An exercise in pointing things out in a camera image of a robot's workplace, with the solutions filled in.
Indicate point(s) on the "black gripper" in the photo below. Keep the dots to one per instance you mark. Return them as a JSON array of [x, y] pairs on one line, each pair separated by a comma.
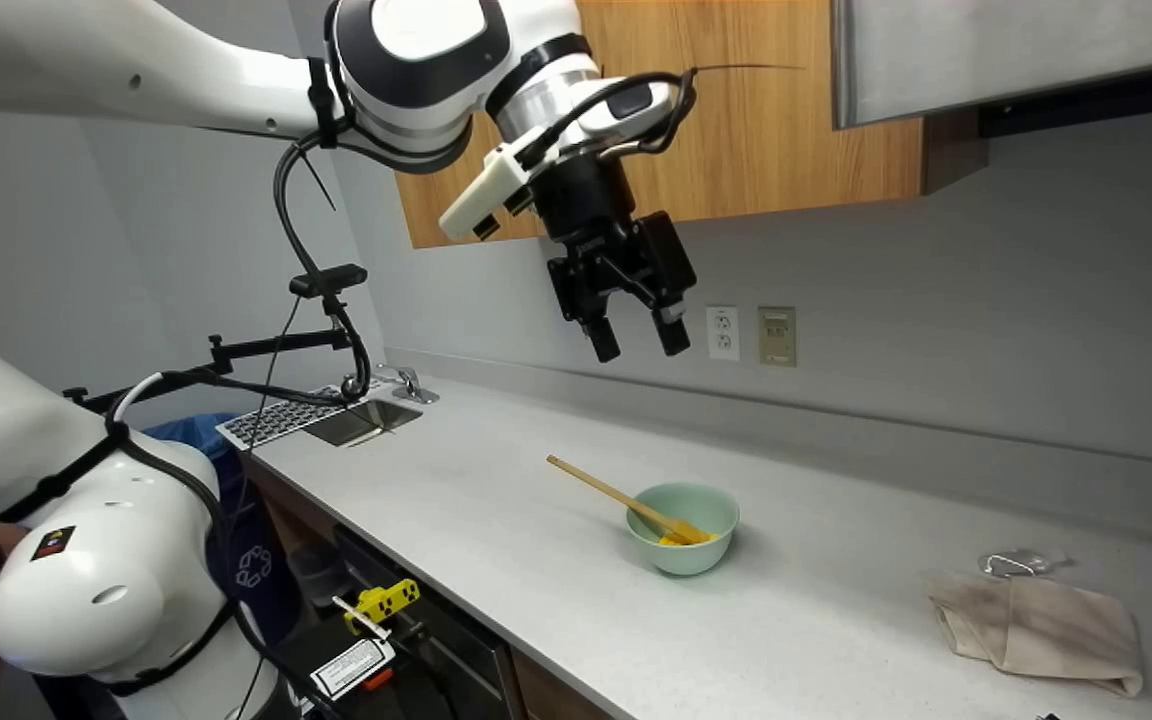
[[591, 200]]

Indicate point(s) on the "wooden spatula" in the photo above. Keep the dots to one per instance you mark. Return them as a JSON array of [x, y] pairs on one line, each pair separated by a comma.
[[591, 480]]

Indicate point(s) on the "yellow food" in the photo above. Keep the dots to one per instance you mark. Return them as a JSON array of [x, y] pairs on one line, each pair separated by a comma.
[[692, 537]]

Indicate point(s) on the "green bowl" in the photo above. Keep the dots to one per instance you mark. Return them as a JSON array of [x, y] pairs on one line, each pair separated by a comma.
[[680, 554]]

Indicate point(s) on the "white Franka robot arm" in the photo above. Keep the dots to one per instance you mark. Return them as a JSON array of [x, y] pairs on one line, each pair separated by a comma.
[[96, 52]]

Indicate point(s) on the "metal faucet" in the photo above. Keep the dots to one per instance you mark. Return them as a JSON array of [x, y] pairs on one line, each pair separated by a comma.
[[408, 384]]

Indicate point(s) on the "laptop on stand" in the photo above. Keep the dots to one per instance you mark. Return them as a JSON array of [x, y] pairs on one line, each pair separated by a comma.
[[339, 422]]

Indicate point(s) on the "yellow hand tool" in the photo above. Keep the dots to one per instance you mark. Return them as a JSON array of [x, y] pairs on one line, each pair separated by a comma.
[[386, 603]]

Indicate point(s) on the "white and red device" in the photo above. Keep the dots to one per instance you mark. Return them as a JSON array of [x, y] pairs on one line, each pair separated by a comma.
[[348, 665]]

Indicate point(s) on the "crumpled clear plastic wrap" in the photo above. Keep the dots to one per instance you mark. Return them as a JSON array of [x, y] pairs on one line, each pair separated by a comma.
[[1020, 562]]

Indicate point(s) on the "blue bin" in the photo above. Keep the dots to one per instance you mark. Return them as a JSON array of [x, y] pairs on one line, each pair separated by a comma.
[[191, 428]]

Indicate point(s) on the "steel range hood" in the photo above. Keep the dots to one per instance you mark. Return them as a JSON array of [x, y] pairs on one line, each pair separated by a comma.
[[1002, 52]]

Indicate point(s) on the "beige cloth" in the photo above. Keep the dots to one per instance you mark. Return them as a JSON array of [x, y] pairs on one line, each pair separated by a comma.
[[1042, 635]]

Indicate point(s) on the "white wall outlet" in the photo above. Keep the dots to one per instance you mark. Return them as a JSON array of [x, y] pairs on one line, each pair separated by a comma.
[[723, 334]]

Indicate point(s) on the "wooden wall cabinet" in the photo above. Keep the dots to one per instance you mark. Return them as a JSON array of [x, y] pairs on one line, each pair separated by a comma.
[[790, 107]]

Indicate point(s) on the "black exterior camera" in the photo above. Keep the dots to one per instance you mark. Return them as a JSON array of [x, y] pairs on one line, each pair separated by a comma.
[[330, 281]]

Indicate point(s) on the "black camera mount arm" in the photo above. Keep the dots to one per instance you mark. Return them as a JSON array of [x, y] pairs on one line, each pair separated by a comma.
[[269, 348]]

